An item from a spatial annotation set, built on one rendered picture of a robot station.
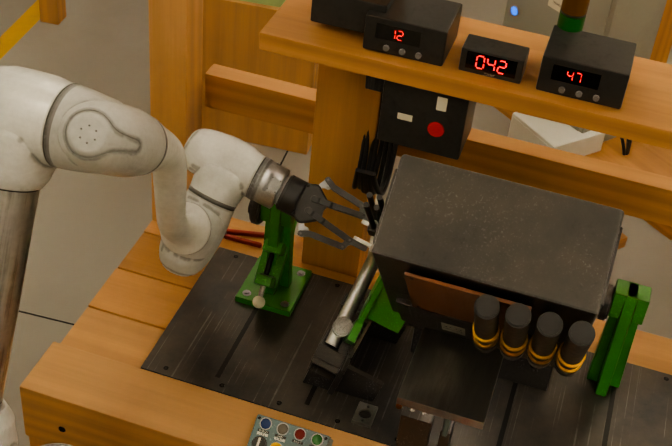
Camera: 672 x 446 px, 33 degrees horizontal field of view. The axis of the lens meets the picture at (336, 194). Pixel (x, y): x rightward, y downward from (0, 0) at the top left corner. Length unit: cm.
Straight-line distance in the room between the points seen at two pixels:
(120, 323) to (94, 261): 150
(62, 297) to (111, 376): 152
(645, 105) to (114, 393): 118
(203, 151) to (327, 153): 36
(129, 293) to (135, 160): 92
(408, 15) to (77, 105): 75
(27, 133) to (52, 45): 350
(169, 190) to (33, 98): 37
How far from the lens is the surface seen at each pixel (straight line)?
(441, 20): 217
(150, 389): 235
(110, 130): 164
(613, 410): 246
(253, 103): 257
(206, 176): 221
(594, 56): 214
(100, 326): 251
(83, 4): 554
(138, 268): 265
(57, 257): 404
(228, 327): 247
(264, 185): 219
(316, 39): 221
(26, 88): 173
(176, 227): 209
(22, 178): 176
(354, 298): 233
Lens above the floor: 264
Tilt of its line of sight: 37 degrees down
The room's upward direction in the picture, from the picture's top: 6 degrees clockwise
